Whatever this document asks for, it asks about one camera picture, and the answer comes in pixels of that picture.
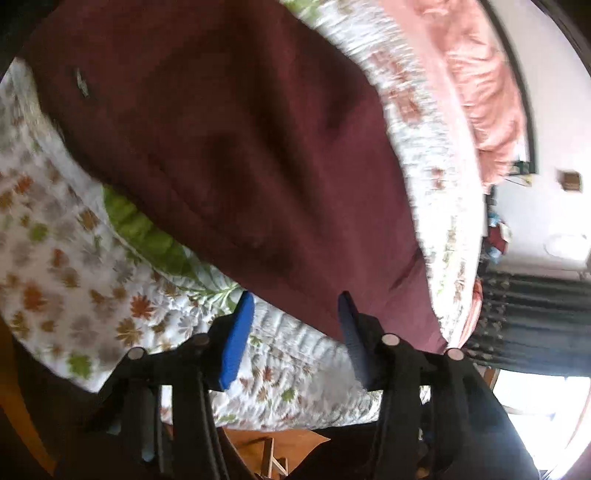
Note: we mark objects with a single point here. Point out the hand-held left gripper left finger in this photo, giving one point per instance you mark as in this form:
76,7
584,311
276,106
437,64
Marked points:
238,344

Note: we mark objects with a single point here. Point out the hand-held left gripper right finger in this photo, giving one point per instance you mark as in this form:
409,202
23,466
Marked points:
354,344

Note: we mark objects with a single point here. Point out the maroon pants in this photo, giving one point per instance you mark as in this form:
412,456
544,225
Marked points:
231,138

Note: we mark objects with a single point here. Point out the orange red cushion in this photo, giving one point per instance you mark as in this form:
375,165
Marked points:
478,297

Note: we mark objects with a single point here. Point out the dark patterned curtain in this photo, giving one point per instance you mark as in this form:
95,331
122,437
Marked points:
531,323

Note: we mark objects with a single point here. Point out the maroon cloth bundle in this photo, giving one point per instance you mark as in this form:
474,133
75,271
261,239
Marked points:
497,237

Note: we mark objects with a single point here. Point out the bright window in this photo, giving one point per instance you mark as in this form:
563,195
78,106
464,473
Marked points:
540,410

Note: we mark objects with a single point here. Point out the floral quilted bedspread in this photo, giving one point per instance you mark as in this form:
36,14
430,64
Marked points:
55,258

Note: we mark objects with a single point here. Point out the dark wooden headboard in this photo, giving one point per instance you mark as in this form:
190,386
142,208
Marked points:
532,143

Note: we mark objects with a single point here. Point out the pink crumpled duvet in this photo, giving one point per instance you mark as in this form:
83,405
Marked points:
489,101

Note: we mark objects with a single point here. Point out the pink bed sheet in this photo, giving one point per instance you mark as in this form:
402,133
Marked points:
415,27

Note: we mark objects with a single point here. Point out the wooden stool frame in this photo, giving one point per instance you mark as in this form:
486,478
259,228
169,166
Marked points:
272,459

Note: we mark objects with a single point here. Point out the white round wall fixture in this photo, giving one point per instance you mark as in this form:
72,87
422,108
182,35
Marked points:
565,244

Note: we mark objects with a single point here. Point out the small wooden wall box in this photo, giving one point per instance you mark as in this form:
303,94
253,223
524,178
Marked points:
570,180

